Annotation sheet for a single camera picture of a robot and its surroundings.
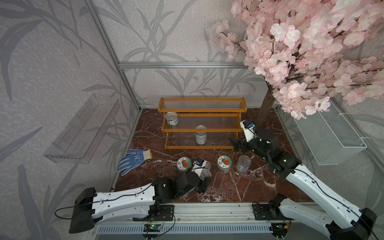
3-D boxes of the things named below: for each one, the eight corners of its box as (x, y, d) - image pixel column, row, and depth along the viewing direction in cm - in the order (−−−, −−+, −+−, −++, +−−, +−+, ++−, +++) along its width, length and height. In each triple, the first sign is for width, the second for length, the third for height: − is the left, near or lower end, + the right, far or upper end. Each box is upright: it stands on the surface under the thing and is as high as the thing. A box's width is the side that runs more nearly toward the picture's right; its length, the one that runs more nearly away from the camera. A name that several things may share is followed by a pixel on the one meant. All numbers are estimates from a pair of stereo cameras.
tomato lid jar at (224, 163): (216, 174, 89) (218, 168, 82) (216, 161, 94) (217, 155, 87) (229, 174, 89) (232, 168, 82) (228, 161, 94) (230, 155, 87)
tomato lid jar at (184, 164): (176, 172, 89) (174, 166, 82) (182, 162, 94) (180, 154, 86) (186, 176, 88) (185, 170, 80) (191, 165, 92) (190, 158, 85)
